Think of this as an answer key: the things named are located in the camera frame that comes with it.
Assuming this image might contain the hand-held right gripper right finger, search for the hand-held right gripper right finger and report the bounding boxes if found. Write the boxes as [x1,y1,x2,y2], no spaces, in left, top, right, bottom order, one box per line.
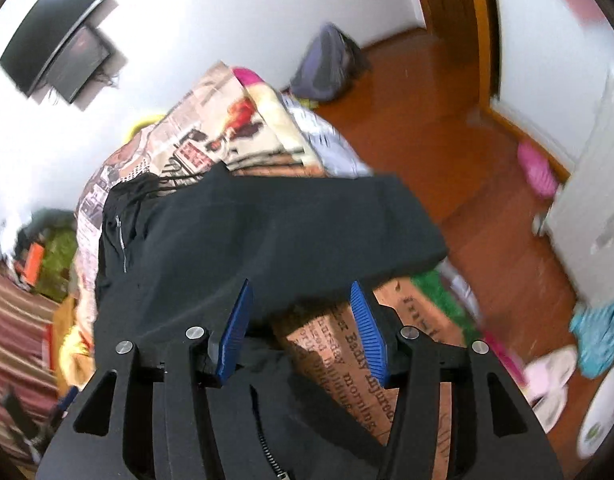
[350,281,560,480]

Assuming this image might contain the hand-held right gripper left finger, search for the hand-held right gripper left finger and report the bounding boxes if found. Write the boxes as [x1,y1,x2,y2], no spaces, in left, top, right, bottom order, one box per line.
[35,279,254,480]

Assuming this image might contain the black garment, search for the black garment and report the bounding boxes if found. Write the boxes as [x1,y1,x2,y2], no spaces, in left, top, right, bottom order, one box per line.
[93,162,448,480]

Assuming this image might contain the pile of dark clothes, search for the pile of dark clothes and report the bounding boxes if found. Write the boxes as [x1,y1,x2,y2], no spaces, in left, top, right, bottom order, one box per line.
[17,207,78,242]

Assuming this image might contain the striped curtain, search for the striped curtain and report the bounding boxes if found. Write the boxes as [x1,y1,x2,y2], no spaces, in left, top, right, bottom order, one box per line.
[0,260,72,461]

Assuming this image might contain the green fuzzy cloth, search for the green fuzzy cloth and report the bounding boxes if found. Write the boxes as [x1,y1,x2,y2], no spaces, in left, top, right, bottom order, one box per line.
[422,270,482,341]

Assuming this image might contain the yellow cloth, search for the yellow cloth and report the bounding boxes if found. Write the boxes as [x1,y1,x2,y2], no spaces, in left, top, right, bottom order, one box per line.
[54,300,96,388]

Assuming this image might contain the orange box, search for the orange box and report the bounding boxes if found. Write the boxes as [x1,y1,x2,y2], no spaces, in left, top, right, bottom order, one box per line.
[17,244,44,286]

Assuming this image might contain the green box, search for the green box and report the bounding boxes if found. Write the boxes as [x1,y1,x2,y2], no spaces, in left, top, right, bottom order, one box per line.
[34,230,80,303]

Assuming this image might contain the white pink slippers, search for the white pink slippers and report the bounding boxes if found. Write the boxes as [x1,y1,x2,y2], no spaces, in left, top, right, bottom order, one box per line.
[524,345,580,433]

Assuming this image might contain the white patterned sheet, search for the white patterned sheet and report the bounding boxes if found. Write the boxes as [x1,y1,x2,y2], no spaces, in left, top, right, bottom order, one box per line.
[282,94,374,179]

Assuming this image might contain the newspaper print blanket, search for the newspaper print blanket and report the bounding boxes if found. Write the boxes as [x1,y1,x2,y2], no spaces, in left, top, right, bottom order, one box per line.
[74,61,482,480]

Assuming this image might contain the yellow pillow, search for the yellow pillow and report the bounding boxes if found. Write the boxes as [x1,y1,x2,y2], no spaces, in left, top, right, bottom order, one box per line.
[126,114,168,137]

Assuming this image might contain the teal cloth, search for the teal cloth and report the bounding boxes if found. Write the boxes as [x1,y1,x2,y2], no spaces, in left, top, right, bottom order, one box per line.
[569,297,614,380]

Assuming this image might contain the pink slipper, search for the pink slipper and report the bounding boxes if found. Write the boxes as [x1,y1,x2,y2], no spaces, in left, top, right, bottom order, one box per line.
[517,141,560,200]

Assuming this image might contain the white round fan base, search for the white round fan base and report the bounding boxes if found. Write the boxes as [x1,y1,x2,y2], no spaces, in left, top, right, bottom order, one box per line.
[577,370,614,458]

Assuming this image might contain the pink cloth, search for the pink cloth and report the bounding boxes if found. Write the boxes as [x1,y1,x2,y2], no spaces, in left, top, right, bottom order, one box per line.
[231,66,268,88]

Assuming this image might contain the white cabinet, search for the white cabinet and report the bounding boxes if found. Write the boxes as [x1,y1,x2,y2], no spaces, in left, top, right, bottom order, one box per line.
[544,55,614,306]

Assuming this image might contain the purple grey backpack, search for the purple grey backpack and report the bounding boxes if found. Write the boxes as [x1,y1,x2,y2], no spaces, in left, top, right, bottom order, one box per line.
[289,22,370,103]

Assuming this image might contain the wooden door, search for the wooden door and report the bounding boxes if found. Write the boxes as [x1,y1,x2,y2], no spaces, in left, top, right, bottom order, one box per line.
[407,0,500,108]

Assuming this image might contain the wall-mounted box with cables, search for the wall-mounted box with cables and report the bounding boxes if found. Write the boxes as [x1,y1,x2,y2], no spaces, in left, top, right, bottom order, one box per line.
[49,25,118,106]

